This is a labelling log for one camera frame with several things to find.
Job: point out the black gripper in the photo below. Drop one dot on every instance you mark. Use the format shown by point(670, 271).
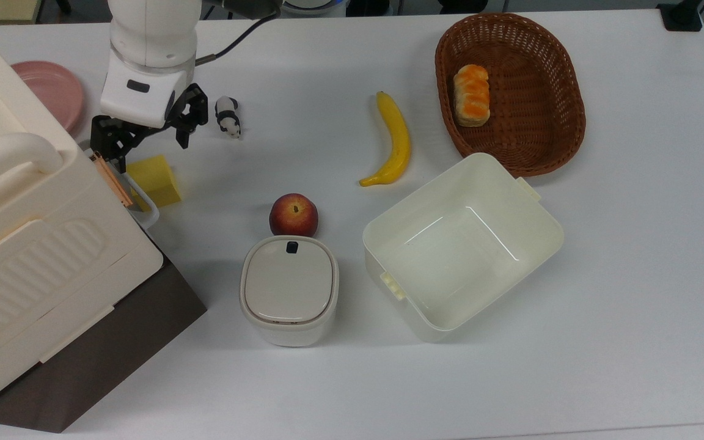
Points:
point(144, 131)

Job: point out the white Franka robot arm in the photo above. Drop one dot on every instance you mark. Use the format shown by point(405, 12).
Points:
point(150, 30)

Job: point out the dark wooden drawer cabinet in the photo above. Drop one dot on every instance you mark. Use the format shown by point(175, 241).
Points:
point(113, 348)

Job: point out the white open plastic bin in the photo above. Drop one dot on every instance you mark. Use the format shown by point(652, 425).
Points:
point(462, 256)

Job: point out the yellow cube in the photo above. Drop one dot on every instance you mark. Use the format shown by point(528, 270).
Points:
point(156, 180)

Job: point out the panda figurine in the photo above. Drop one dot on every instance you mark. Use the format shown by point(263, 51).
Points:
point(227, 116)

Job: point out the pink plate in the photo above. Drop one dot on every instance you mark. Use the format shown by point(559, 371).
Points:
point(52, 91)

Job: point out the red apple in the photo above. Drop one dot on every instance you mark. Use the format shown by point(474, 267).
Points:
point(294, 217)

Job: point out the small beige lidded trash can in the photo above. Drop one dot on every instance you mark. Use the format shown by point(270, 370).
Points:
point(288, 287)

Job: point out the yellow banana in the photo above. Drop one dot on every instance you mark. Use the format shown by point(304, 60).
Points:
point(398, 140)

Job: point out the orange glazed bread loaf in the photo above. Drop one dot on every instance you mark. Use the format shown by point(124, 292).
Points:
point(472, 98)

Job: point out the brown wicker basket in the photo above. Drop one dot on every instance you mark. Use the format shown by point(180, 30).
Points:
point(535, 91)

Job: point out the black camera stand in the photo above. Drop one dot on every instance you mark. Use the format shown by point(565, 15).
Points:
point(682, 18)

